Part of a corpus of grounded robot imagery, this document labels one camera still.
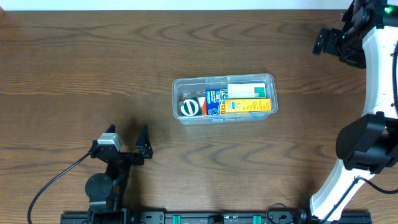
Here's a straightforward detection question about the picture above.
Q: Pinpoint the green round-logo box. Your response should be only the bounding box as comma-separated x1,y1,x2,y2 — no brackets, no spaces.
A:
178,97,202,117

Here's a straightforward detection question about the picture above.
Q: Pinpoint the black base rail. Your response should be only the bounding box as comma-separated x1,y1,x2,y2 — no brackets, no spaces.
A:
60,210,373,224

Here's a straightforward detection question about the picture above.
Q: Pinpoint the yellow medicine box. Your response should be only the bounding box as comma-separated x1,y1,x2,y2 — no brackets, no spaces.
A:
225,98,272,113

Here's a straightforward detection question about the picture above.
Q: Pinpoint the red medicine box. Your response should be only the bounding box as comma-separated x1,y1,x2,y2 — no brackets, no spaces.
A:
198,96,207,116

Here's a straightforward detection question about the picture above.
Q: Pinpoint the blue Kool Fever box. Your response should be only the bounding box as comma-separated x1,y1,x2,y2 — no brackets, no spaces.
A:
206,89,228,115

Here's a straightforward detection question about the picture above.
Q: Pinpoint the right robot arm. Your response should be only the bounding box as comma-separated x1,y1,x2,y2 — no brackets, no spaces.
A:
294,0,397,223

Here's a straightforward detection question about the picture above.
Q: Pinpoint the white Panadol box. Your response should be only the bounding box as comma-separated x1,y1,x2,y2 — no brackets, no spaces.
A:
227,83,266,99

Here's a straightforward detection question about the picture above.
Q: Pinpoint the clear plastic container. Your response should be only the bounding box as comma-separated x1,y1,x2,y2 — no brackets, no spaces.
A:
172,73,278,125

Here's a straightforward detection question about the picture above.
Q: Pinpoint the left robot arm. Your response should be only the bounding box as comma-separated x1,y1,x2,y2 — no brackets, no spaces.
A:
85,124,153,223

